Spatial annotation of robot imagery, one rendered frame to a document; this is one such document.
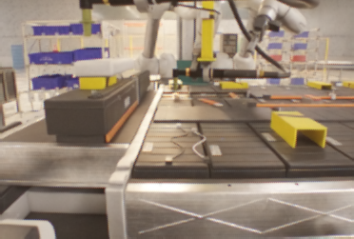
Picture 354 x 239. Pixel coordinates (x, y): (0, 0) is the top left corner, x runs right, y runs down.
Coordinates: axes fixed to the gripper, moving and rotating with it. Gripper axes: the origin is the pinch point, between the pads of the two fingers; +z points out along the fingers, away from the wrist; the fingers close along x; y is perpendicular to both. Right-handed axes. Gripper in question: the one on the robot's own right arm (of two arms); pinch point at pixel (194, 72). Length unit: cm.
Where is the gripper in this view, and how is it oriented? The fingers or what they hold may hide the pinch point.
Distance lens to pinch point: 121.7
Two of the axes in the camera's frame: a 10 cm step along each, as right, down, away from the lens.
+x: -1.4, -7.4, -6.6
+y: -9.6, -0.6, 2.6
